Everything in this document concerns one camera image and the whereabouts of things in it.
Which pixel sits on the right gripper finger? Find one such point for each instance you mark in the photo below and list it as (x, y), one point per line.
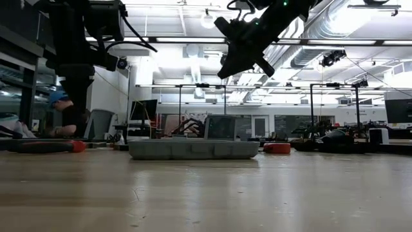
(230, 64)
(239, 69)

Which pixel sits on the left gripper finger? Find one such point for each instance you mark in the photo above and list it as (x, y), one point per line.
(80, 112)

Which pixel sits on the red tape measure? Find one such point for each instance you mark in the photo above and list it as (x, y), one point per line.
(277, 148)

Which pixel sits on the grey plastic tool case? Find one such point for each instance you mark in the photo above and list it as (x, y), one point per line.
(193, 149)

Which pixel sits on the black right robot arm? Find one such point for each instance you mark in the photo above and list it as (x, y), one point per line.
(289, 13)

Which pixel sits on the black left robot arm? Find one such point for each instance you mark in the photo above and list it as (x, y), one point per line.
(71, 32)

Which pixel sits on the person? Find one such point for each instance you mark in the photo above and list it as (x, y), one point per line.
(66, 120)

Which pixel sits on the grey panel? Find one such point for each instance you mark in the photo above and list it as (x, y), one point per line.
(99, 124)

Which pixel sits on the grey framed monitor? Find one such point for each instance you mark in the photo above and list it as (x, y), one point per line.
(220, 127)

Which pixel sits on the black monitor on stand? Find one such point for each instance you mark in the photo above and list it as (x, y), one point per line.
(143, 109)

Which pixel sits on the white bag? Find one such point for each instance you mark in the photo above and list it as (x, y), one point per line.
(13, 124)

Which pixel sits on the black ceiling-mounted device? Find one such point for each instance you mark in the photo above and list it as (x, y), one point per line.
(331, 58)

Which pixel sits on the black grey work glove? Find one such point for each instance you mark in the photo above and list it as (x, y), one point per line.
(334, 137)

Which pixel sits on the white box device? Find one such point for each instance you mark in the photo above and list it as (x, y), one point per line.
(379, 135)

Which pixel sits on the large black monitor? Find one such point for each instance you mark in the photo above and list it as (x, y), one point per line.
(399, 111)

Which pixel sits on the black ceiling camera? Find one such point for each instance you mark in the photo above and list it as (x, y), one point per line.
(122, 63)

